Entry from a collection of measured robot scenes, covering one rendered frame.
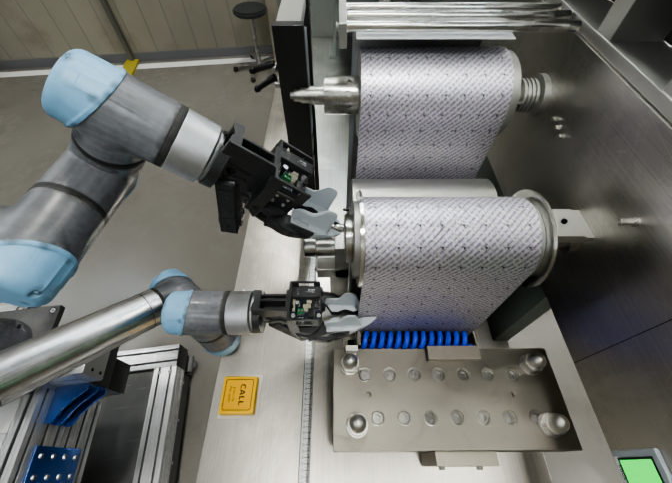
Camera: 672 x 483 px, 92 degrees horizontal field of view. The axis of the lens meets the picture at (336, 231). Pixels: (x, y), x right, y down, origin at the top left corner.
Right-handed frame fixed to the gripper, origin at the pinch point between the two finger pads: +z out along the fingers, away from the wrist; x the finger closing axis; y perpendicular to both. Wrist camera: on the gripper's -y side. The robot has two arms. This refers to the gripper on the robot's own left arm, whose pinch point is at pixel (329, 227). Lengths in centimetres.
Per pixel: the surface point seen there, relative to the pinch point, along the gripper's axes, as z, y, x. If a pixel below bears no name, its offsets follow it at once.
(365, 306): 11.5, -4.6, -8.4
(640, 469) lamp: 31.8, 18.4, -30.6
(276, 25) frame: -18.5, 9.4, 25.0
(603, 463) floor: 166, -24, -29
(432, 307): 20.5, 2.4, -8.4
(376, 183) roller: 7.4, 4.1, 11.2
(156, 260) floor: -1, -164, 70
